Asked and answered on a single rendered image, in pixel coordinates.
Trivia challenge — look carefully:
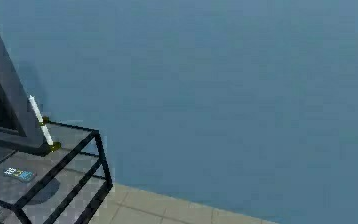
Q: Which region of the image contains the white candle brass holder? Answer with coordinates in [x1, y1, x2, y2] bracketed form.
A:
[27, 94, 62, 153]

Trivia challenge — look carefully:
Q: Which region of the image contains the black television set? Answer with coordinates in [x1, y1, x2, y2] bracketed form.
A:
[0, 8, 51, 171]

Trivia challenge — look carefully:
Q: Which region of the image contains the black frame glass table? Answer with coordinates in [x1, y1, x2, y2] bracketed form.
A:
[0, 120, 114, 224]

